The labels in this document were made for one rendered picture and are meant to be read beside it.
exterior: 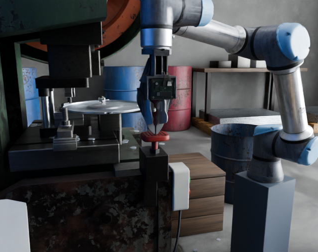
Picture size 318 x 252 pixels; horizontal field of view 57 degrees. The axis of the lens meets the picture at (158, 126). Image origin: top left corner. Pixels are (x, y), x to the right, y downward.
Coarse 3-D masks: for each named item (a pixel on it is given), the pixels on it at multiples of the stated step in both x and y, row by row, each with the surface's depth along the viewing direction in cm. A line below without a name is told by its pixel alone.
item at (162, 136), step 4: (144, 132) 77; (148, 132) 77; (160, 132) 76; (164, 132) 77; (140, 136) 76; (144, 136) 73; (148, 136) 73; (152, 136) 73; (156, 136) 73; (160, 136) 73; (164, 136) 74; (168, 136) 74; (144, 140) 73; (148, 140) 73; (152, 140) 73; (156, 140) 73; (160, 140) 74; (164, 140) 74; (152, 144) 76; (156, 144) 76; (152, 148) 76; (156, 148) 76
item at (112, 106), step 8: (72, 104) 109; (80, 104) 109; (88, 104) 109; (96, 104) 105; (104, 104) 105; (112, 104) 105; (120, 104) 105; (128, 104) 109; (136, 104) 109; (72, 112) 93; (80, 112) 91; (88, 112) 90; (96, 112) 90; (104, 112) 92; (112, 112) 92; (120, 112) 92
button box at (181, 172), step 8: (176, 168) 87; (184, 168) 87; (176, 176) 86; (184, 176) 87; (176, 184) 87; (184, 184) 87; (176, 192) 87; (184, 192) 88; (176, 200) 88; (184, 200) 88; (176, 208) 88; (184, 208) 89; (176, 240) 91
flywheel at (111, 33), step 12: (108, 0) 131; (120, 0) 132; (132, 0) 130; (108, 12) 132; (120, 12) 131; (132, 12) 131; (108, 24) 132; (120, 24) 131; (108, 36) 131; (96, 48) 131
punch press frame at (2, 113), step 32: (0, 0) 73; (32, 0) 75; (64, 0) 76; (96, 0) 78; (0, 32) 74; (32, 32) 102; (0, 64) 83; (0, 96) 81; (0, 128) 80; (0, 160) 81; (128, 160) 90
